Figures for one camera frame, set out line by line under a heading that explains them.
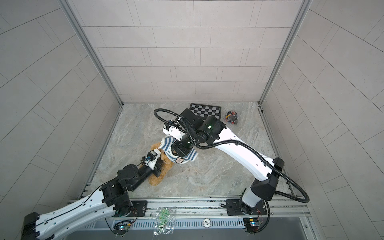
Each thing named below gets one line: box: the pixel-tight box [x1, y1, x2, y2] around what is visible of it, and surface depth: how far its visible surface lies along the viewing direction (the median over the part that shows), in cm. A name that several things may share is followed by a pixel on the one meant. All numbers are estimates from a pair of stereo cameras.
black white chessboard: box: [189, 103, 222, 120], surface depth 111 cm
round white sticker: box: [203, 218, 211, 228], surface depth 69 cm
